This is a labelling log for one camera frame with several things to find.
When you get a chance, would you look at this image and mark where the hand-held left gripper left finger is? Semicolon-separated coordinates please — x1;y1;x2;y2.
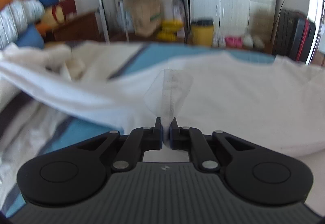
66;117;163;172

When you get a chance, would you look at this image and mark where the brown paper bag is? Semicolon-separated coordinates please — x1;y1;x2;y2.
131;0;163;36

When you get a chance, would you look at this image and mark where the white t-shirt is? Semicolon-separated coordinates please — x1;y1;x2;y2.
0;47;325;161

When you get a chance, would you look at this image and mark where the white plastic package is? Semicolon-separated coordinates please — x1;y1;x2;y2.
173;0;187;34

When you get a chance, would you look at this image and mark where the yellow plush toy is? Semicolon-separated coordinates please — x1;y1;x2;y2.
38;5;65;34

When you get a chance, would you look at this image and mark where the beige slipper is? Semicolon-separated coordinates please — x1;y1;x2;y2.
252;36;264;49
242;35;254;49

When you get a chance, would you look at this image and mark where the black suitcase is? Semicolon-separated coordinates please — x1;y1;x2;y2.
273;9;316;62

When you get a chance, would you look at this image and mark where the red paper bag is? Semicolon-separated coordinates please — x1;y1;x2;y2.
58;0;77;15

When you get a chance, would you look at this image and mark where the light blue quilt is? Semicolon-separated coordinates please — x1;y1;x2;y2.
0;0;45;49

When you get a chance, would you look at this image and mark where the yellow plastic bag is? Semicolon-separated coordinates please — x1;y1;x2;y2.
157;19;184;40

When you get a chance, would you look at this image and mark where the wooden nightstand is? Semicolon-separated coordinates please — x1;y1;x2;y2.
51;12;107;43

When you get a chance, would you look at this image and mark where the cream blanket with brown stripe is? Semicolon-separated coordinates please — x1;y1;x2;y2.
0;43;87;79

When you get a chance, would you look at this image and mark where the yellow trash bin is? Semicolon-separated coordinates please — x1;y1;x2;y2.
190;19;214;47

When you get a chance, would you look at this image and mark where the black bin liner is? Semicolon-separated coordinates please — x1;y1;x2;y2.
191;19;214;27

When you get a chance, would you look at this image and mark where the blue pillow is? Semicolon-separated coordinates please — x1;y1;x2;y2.
15;24;46;49

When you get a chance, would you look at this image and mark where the blue and white bed sheet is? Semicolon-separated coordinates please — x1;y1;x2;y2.
0;40;325;217

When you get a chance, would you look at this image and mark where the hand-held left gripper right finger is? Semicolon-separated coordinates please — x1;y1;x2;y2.
170;117;266;172

